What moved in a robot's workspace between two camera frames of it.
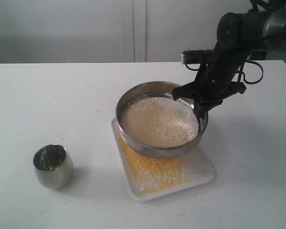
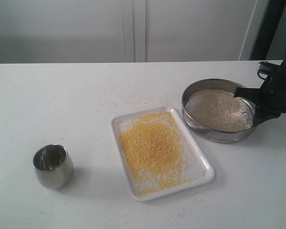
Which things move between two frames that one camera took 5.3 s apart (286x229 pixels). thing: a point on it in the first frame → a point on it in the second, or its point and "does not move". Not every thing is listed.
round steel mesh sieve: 153,124 → 212,113
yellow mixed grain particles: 160,121 → 219,110
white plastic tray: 149,178 does not move
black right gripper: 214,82 → 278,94
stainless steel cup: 54,166 does not move
